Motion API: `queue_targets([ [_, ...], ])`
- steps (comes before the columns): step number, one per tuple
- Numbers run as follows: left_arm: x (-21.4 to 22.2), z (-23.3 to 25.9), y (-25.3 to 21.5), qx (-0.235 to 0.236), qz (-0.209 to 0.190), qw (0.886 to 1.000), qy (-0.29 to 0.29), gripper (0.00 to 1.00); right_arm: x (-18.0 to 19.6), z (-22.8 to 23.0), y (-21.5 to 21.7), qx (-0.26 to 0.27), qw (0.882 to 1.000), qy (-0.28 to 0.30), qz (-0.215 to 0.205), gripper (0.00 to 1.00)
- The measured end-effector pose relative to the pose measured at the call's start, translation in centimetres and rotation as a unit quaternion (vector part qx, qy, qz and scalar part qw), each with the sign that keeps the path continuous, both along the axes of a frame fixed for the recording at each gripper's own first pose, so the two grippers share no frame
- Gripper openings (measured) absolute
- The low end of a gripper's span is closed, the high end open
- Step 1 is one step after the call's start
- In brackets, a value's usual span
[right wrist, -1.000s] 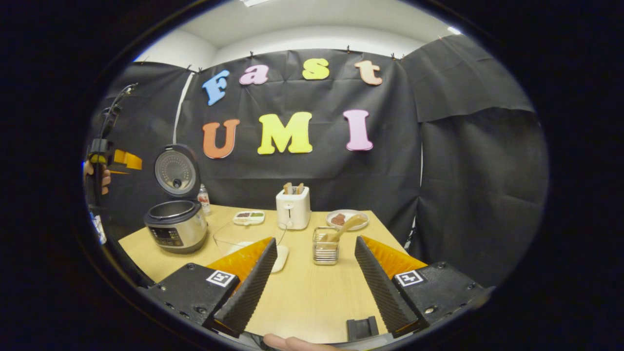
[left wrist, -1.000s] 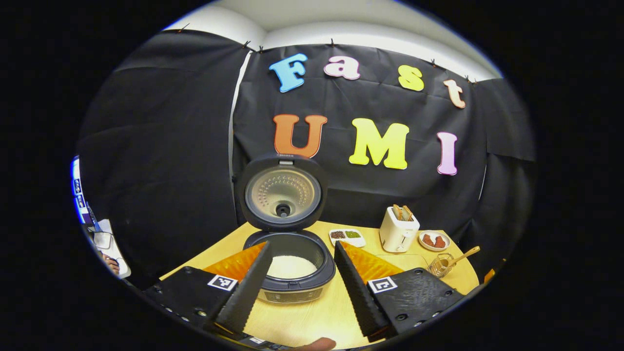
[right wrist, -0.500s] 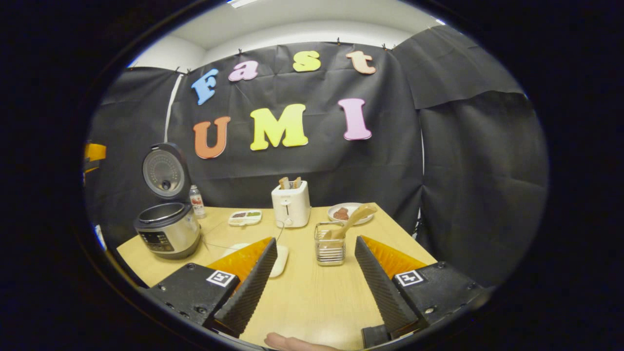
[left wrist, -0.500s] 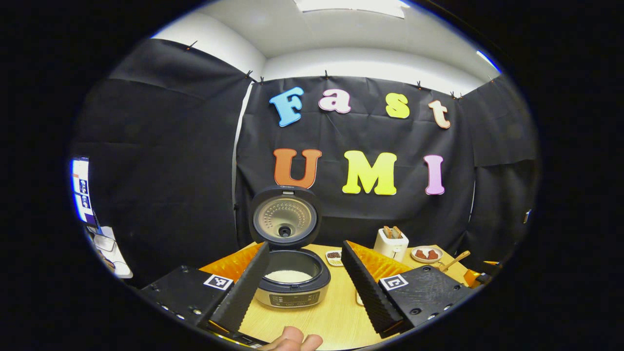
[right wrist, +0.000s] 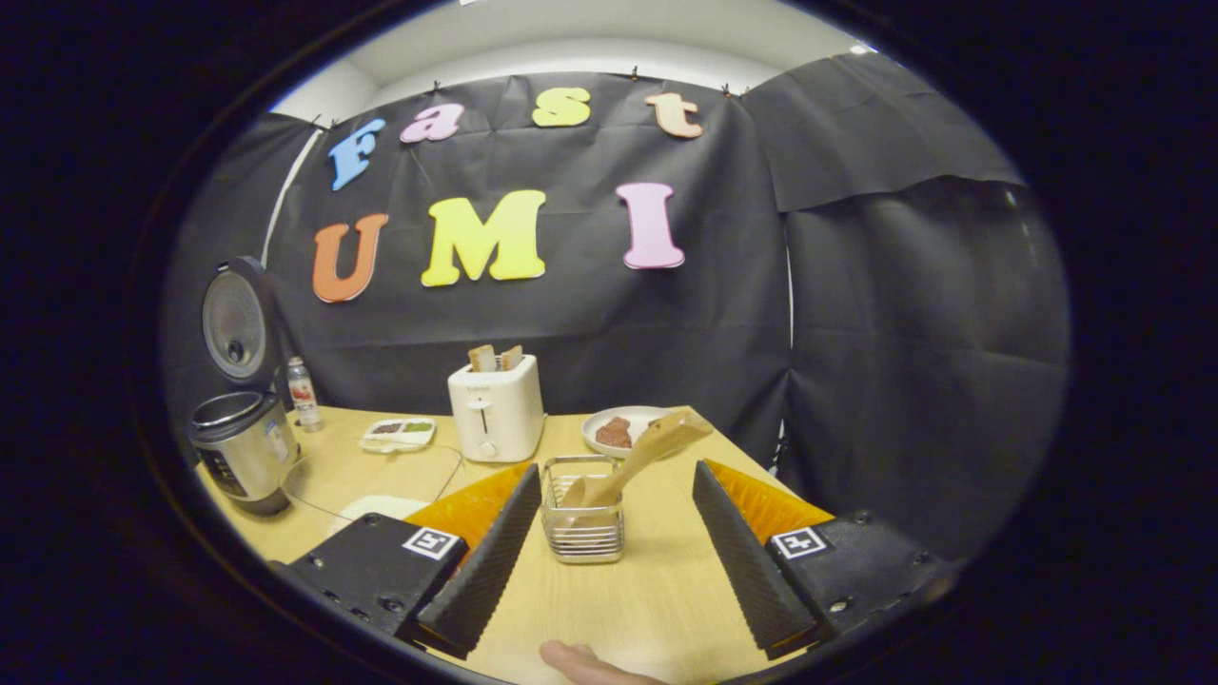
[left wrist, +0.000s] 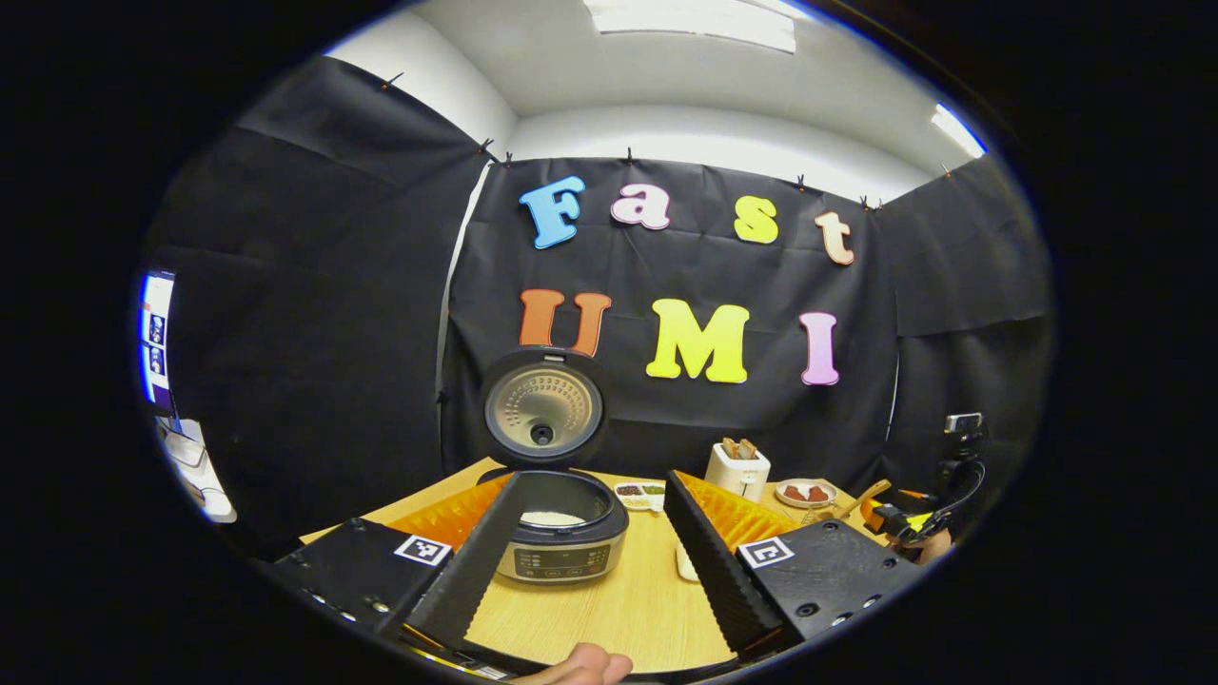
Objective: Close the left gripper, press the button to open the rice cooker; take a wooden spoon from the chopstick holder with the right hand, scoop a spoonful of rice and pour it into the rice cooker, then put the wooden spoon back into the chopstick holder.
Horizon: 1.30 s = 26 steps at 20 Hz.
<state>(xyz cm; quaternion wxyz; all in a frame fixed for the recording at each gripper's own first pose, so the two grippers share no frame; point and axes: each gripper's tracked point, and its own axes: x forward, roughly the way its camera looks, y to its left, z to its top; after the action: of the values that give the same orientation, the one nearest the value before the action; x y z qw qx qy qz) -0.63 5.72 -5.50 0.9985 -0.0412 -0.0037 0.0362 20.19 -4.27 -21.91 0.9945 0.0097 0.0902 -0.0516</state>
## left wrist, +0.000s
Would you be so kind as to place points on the long ceiling light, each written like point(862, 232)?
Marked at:
point(695, 24)

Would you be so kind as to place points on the black silver rice cooker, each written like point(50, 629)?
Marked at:
point(561, 561)

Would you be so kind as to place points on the white plate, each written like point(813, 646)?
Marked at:
point(806, 504)

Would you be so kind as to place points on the small ceiling light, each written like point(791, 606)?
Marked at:
point(956, 128)

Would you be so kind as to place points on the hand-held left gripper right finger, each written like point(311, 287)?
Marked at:
point(718, 571)

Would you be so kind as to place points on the black backdrop cloth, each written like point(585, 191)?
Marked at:
point(685, 419)

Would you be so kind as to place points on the computer monitor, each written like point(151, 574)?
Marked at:
point(158, 342)

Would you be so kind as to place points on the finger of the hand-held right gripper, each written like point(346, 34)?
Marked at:
point(904, 518)

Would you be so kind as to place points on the white divided condiment dish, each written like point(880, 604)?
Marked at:
point(639, 495)

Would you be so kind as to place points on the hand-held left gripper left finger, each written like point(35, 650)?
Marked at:
point(471, 571)

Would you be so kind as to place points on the white toaster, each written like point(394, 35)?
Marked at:
point(737, 476)

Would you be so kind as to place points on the white rice heap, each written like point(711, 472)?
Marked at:
point(552, 518)

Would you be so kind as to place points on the white side desk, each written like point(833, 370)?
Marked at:
point(200, 476)

